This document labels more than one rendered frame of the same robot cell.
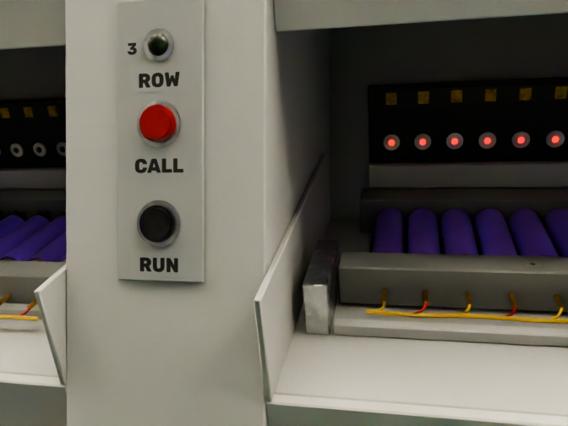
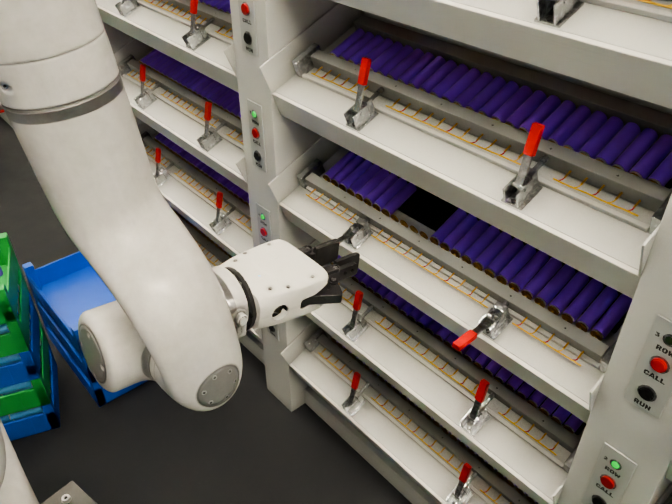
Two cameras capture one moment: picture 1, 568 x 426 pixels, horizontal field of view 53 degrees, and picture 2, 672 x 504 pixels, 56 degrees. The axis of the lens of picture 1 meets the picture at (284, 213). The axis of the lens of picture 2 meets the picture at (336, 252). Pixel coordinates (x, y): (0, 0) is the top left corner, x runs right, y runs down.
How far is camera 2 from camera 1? 60 cm
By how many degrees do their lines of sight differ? 49
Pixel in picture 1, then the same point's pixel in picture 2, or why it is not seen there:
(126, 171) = (639, 369)
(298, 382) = not seen: outside the picture
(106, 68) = (643, 331)
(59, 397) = (586, 411)
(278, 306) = not seen: outside the picture
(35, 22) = (615, 284)
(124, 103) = (647, 349)
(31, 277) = (581, 345)
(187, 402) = (638, 445)
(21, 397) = (571, 401)
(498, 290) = not seen: outside the picture
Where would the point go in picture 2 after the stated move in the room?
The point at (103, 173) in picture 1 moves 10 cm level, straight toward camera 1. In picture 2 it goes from (629, 362) to (632, 437)
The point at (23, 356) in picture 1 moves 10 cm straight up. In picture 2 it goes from (573, 382) to (593, 321)
